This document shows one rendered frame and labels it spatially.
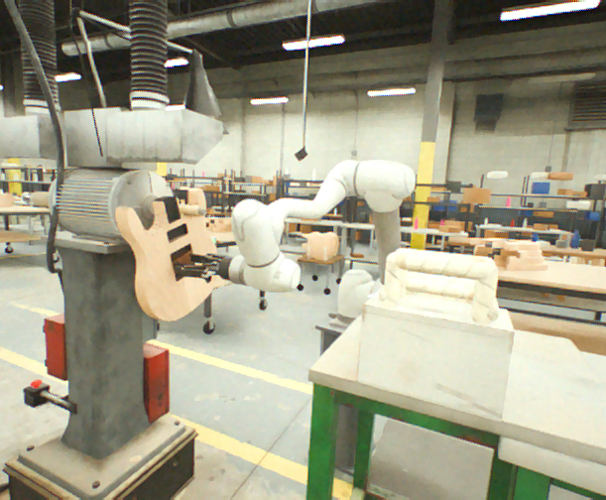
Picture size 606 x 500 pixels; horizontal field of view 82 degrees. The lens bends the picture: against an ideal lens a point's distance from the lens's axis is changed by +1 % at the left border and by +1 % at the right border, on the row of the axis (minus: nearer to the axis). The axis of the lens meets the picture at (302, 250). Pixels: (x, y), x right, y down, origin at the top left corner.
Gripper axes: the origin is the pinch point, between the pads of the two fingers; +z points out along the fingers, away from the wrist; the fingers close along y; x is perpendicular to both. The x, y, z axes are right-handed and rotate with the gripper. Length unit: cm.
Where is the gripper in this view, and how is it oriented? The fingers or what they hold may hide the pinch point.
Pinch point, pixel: (184, 262)
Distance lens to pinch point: 122.8
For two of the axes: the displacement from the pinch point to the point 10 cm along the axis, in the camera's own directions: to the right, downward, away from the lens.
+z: -9.1, -1.0, 4.0
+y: 4.0, -3.7, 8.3
